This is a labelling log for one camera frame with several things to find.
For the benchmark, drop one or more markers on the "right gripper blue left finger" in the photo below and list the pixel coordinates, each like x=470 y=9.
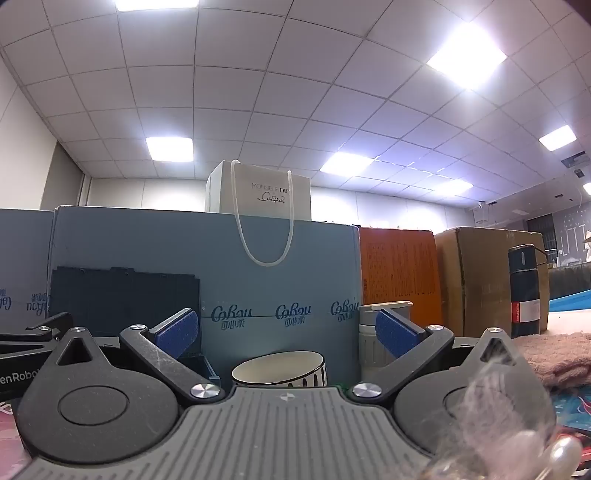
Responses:
x=158 y=348

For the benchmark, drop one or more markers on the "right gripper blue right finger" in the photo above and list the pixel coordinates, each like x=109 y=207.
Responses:
x=417 y=351

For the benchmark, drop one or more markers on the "grey white travel mug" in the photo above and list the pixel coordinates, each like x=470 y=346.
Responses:
x=373 y=355

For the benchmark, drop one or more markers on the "dark blue plastic storage box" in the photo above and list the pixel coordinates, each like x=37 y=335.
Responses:
x=106 y=301

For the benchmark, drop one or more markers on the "orange cardboard box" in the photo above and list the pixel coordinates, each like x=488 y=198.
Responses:
x=402 y=265

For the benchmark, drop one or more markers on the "brown cardboard box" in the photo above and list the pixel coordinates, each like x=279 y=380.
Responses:
x=475 y=278

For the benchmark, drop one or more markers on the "white striped ceramic bowl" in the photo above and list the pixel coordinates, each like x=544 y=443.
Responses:
x=290 y=369

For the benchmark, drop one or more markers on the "large blue cardboard box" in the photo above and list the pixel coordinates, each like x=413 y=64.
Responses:
x=266 y=284

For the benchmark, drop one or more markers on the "pink knitted cloth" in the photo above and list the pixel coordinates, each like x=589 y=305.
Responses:
x=559 y=361

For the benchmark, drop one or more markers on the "white paper gift bag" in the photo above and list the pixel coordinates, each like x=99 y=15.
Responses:
x=245 y=190

